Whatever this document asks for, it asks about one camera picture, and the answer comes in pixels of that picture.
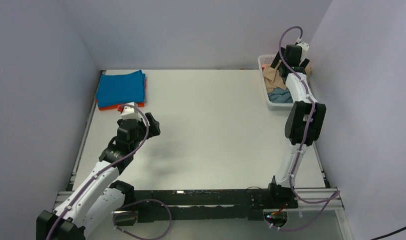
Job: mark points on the grey-blue t shirt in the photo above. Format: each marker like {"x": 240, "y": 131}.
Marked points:
{"x": 280, "y": 96}

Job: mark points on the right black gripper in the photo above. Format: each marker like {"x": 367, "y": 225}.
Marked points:
{"x": 276, "y": 60}

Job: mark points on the folded orange t shirt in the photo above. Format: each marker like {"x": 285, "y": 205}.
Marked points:
{"x": 114, "y": 92}

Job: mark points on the white plastic basket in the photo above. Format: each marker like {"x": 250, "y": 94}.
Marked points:
{"x": 267, "y": 59}

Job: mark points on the folded blue t shirt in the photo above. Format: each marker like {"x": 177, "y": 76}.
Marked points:
{"x": 137, "y": 75}

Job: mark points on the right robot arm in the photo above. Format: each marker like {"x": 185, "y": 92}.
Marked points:
{"x": 304, "y": 123}

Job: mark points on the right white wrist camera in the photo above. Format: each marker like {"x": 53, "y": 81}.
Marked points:
{"x": 305, "y": 46}

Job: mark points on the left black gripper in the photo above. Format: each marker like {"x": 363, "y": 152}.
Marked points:
{"x": 153, "y": 129}

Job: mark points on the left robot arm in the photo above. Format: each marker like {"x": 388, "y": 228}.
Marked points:
{"x": 101, "y": 192}

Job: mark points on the beige t shirt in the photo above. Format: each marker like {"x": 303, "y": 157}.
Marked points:
{"x": 272, "y": 79}

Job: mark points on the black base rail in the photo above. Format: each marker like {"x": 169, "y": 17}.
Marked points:
{"x": 253, "y": 204}

